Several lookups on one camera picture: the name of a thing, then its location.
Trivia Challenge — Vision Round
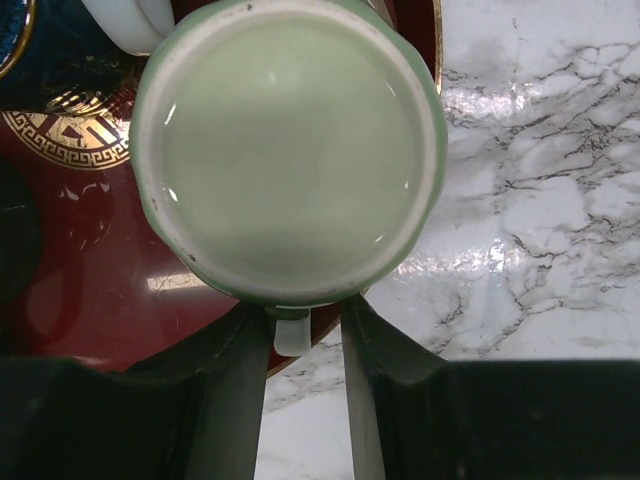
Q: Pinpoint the light green mug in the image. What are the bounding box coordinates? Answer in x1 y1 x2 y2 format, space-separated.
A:
130 1 448 357

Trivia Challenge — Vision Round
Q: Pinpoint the dark blue mug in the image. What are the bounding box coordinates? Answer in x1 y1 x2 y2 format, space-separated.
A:
1 1 144 116

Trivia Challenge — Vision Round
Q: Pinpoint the grey blue mug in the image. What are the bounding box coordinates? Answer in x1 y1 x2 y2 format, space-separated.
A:
1 162 42 304

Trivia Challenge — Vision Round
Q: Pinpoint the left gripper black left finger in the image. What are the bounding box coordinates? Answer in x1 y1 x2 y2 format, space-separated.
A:
1 305 274 479

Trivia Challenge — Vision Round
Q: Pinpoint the light blue white mug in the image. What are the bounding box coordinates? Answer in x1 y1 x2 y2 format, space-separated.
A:
82 0 176 56

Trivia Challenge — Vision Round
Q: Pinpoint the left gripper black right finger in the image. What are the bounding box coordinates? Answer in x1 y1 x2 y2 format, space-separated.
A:
341 296 639 479

